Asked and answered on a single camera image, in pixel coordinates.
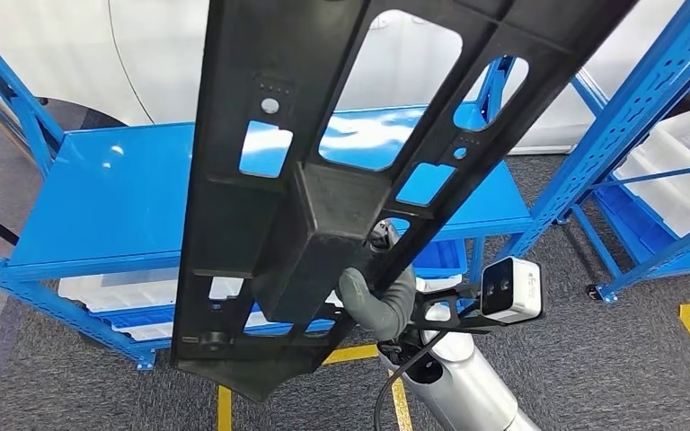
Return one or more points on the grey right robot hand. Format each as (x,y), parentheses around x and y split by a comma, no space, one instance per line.
(381,309)

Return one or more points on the black plastic plate frame part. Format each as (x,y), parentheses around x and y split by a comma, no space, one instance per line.
(238,208)

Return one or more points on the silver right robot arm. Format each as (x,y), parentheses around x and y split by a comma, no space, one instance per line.
(464,387)

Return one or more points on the blue wheeled shelf rack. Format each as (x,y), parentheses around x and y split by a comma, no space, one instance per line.
(605,292)

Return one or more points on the blue steel shelf rack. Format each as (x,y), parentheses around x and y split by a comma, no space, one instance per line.
(113,196)

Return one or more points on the blue plastic crate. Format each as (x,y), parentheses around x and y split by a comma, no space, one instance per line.
(440,259)

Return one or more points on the blue plastic bin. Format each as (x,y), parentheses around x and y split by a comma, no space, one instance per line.
(630,220)

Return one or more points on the white car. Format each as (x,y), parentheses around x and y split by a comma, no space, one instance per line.
(53,47)

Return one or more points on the pale wrist camera black mount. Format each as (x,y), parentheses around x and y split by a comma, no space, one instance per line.
(514,291)

